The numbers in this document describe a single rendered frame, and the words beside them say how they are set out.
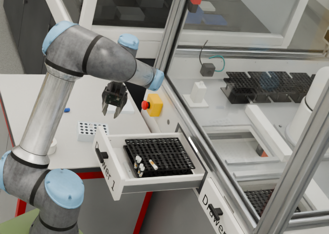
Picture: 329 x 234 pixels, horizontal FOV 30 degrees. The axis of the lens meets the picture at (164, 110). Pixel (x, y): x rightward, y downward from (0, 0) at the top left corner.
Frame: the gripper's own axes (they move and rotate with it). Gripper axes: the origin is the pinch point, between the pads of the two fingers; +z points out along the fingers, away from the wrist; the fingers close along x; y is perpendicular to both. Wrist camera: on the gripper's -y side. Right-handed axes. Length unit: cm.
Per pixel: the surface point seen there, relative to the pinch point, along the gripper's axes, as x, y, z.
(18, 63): -79, -154, 91
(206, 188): 41.6, 25.9, 1.5
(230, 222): 51, 42, -1
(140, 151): 15.1, 16.4, 1.0
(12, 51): -87, -166, 91
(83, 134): -8.0, 3.2, 11.3
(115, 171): 8.8, 32.6, 0.1
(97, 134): -1.7, 14.1, 1.2
